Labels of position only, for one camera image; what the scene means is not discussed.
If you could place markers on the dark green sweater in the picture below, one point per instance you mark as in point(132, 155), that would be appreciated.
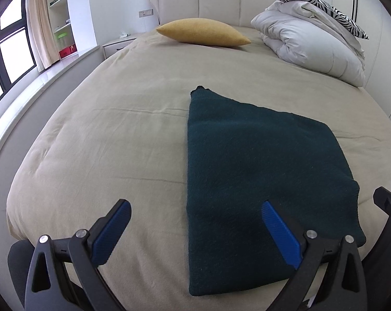
point(247, 168)

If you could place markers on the red box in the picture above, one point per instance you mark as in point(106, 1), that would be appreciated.
point(67, 51)

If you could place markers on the black framed window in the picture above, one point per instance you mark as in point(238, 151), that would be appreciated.
point(14, 48)

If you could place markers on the bed with beige bedspread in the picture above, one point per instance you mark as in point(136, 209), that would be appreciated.
point(117, 103)

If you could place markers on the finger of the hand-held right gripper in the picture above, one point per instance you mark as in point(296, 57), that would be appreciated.
point(386, 201)

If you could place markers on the white window bench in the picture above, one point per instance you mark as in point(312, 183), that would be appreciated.
point(36, 94)

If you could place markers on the wall socket panel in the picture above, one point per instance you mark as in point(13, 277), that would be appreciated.
point(145, 13)

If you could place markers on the white folded duvet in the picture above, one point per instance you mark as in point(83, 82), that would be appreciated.
point(312, 48)

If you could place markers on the white nightstand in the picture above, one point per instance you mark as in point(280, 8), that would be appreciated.
point(117, 47)

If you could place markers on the white wall shelf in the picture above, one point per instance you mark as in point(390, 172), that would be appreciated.
point(57, 6)

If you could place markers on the yellow pillow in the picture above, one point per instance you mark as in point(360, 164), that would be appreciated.
point(202, 32)

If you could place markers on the beige padded headboard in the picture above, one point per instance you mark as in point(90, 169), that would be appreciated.
point(198, 0)

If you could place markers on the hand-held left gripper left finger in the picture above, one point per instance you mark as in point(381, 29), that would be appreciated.
point(112, 233)

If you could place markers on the white wardrobe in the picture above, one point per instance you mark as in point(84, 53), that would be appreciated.
point(383, 32)

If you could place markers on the green container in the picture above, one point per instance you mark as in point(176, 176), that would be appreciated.
point(61, 35)

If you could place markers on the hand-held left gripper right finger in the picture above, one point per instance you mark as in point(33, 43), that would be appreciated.
point(281, 233)

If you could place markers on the black office chair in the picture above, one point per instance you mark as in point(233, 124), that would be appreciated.
point(17, 265)

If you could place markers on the beige curtain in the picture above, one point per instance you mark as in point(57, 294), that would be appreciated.
point(41, 29)

